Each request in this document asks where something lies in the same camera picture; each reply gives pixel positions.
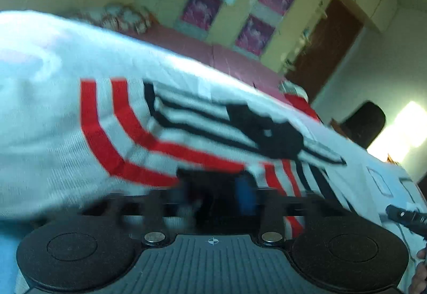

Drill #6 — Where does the red garment on bed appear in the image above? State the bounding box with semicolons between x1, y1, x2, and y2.
284;94;321;123

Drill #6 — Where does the purple poster lower left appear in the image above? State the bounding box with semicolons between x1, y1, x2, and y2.
180;0;223;31

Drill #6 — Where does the patterned white bed sheet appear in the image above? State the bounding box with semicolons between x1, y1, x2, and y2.
1;11;426;293

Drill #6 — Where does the checkered pillow far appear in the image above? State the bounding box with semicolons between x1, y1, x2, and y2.
67;3;157;35

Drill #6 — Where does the striped children's sweater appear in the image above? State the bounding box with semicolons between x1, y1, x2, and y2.
1;79;370;220

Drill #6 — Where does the black chair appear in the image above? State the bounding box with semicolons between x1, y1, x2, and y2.
340;100;386;149

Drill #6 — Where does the brown wooden door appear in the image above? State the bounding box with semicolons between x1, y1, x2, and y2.
286;0;363;102

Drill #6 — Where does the pink bed cover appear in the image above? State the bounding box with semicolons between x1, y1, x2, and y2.
125;25;292;105

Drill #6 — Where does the person's right hand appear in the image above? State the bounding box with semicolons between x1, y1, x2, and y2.
408;248;427;294

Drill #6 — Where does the purple poster lower right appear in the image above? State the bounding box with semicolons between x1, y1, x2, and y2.
235;15;275;56

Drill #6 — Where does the white patterned garment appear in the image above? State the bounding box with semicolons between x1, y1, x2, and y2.
279;80;309;102

